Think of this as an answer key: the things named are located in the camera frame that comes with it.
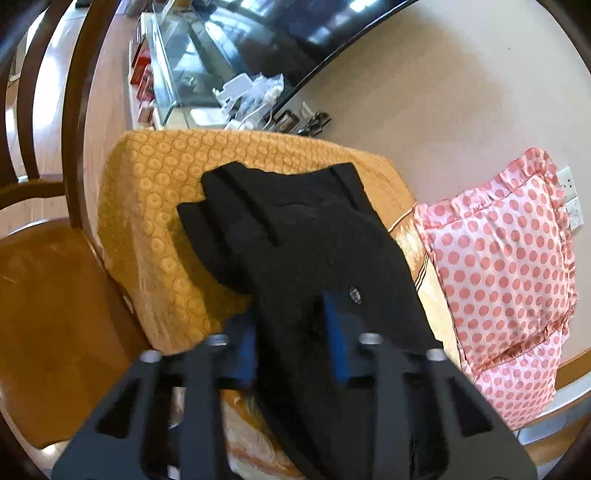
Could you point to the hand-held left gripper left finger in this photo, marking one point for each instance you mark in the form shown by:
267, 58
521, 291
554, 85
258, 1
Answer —
244, 348

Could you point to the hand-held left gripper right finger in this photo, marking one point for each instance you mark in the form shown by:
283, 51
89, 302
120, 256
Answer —
336, 337

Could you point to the black pants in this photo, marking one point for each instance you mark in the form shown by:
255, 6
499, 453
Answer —
295, 230

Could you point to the yellow patterned bed cover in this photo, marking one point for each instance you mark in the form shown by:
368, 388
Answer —
157, 221

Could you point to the pink polka dot pillow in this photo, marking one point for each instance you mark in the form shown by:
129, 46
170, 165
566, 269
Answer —
498, 272

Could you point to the wooden chair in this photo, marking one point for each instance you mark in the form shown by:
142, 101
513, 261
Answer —
60, 295

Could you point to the glass top cabinet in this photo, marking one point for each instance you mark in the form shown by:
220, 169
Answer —
184, 74

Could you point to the red box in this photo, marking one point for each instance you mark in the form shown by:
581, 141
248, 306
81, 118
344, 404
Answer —
141, 69

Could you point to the black television screen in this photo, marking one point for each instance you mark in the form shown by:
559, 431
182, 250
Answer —
295, 32

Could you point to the white wall socket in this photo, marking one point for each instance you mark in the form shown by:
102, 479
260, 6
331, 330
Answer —
569, 196

